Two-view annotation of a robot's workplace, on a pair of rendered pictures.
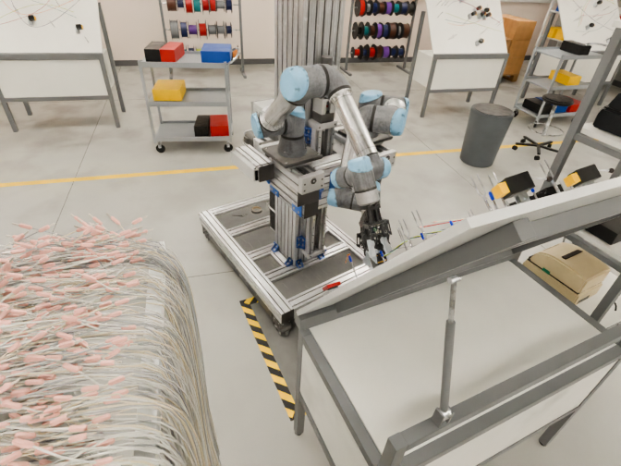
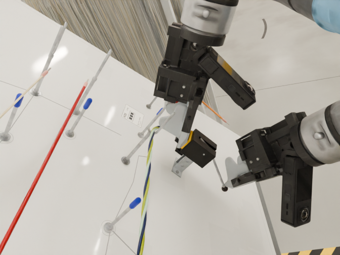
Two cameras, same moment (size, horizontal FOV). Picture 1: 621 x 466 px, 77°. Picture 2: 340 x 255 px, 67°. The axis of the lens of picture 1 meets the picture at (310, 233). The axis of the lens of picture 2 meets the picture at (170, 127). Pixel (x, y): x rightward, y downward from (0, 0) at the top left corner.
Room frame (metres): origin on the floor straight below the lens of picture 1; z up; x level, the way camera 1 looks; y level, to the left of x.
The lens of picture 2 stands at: (1.30, -0.54, 1.47)
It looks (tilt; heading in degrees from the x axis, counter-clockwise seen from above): 36 degrees down; 134
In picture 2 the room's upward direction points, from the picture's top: 24 degrees counter-clockwise
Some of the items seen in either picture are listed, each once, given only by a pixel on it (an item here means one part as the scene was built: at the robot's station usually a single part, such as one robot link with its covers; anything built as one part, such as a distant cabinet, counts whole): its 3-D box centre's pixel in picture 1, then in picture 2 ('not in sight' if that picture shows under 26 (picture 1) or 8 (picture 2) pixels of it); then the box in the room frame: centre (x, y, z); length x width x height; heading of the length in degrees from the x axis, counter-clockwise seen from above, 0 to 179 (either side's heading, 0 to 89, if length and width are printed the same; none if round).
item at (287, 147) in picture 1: (292, 141); not in sight; (1.83, 0.12, 1.21); 0.15 x 0.15 x 0.10
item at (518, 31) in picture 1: (486, 47); not in sight; (8.23, -3.12, 0.52); 1.21 x 0.82 x 1.04; 106
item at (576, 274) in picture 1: (564, 268); not in sight; (1.53, -1.29, 0.76); 0.30 x 0.21 x 0.20; 31
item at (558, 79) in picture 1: (562, 83); not in sight; (5.94, -3.49, 0.54); 0.99 x 0.50 x 1.08; 110
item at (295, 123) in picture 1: (291, 119); not in sight; (1.82, 0.13, 1.33); 0.13 x 0.12 x 0.14; 123
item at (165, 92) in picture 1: (197, 98); not in sight; (4.32, 1.35, 0.54); 0.99 x 0.50 x 1.08; 100
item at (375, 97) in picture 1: (371, 104); not in sight; (2.13, -0.28, 1.33); 0.13 x 0.12 x 0.14; 77
